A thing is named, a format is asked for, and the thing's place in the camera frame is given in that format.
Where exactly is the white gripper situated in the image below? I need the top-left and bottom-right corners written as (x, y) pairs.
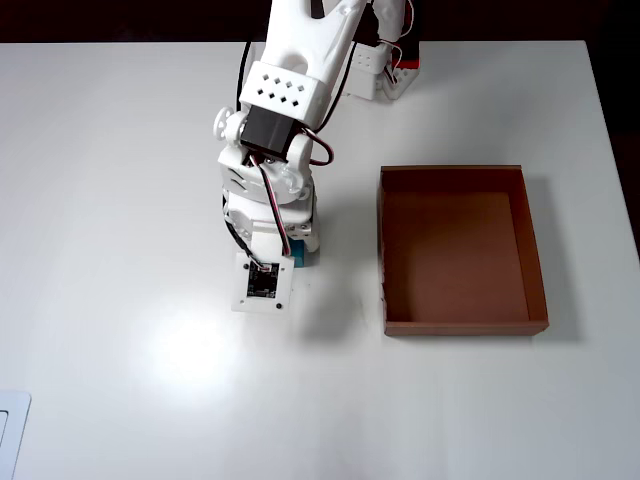
top-left (222, 187), bottom-right (322, 257)

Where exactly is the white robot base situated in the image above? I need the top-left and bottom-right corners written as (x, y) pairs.
top-left (348, 41), bottom-right (422, 102)

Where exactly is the brown cardboard box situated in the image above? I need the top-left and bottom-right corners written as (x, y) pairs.
top-left (379, 164), bottom-right (551, 339)

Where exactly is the white flat device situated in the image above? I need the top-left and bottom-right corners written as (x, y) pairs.
top-left (0, 391), bottom-right (32, 480)

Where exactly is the tricolor servo cable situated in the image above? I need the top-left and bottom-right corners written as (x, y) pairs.
top-left (246, 153), bottom-right (295, 259)
top-left (302, 127), bottom-right (335, 167)
top-left (379, 0), bottom-right (417, 86)

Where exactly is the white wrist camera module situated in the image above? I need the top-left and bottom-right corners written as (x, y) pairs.
top-left (230, 251), bottom-right (297, 314)

